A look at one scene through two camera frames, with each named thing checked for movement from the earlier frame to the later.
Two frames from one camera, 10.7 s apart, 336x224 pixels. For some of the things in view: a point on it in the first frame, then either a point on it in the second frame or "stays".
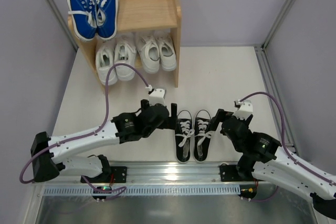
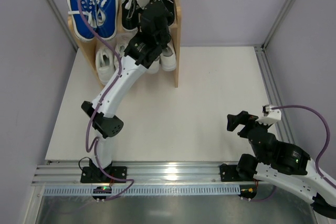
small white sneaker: [167, 50] stays
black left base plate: [117, 174] stays
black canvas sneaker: [184, 136] to [130, 6]
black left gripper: [172, 115] to [156, 10]
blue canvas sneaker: [105, 4] stays
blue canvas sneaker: [82, 6] stays
